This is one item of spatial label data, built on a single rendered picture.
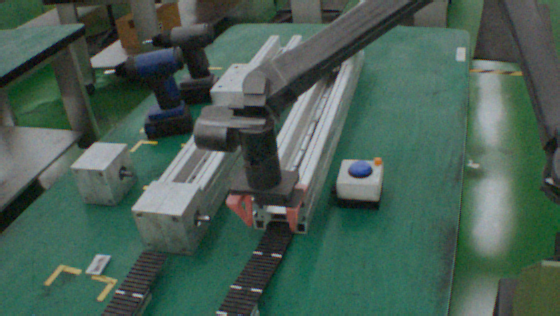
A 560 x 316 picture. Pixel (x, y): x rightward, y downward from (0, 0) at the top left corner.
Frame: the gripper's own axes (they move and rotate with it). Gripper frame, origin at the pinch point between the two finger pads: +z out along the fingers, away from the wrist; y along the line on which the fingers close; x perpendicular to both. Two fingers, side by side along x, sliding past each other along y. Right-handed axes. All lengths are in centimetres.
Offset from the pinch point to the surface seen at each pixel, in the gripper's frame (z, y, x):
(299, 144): 0.2, 2.0, -26.1
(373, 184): -1.0, -15.8, -12.2
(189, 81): -2, 40, -52
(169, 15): 44, 170, -268
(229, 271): 4.9, 5.7, 8.1
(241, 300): 1.6, -0.2, 16.8
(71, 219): 4.8, 45.4, 1.1
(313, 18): 26, 40, -191
